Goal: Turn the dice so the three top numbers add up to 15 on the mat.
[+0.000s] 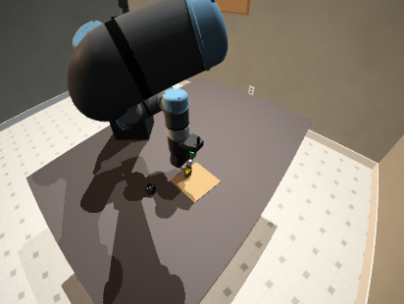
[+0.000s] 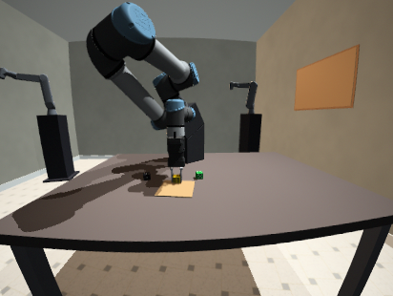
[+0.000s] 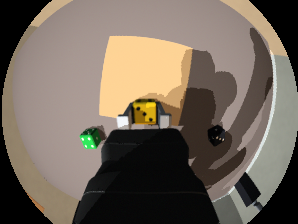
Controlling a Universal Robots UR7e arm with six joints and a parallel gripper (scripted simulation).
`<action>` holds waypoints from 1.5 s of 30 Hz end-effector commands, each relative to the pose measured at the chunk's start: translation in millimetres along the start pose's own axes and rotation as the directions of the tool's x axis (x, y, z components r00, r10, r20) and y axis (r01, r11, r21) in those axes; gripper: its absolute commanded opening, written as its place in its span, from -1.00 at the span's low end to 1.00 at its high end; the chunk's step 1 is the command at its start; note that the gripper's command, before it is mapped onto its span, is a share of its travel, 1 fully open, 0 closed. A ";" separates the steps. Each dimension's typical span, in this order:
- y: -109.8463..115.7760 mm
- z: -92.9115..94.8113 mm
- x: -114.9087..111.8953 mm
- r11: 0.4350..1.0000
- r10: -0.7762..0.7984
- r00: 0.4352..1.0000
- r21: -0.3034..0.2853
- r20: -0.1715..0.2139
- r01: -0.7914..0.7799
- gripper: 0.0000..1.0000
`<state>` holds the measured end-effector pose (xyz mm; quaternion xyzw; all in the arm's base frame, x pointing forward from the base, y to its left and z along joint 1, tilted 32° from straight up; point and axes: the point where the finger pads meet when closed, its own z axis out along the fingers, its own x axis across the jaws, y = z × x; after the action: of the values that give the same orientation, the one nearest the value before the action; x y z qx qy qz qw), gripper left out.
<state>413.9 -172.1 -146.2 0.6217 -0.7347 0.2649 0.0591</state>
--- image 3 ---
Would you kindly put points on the green die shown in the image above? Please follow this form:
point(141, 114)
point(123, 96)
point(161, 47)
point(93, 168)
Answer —
point(90, 138)

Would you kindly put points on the yellow die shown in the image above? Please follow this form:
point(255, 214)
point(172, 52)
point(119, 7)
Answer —
point(144, 111)

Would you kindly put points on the peach flat mat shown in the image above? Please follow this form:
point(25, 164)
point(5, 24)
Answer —
point(144, 68)

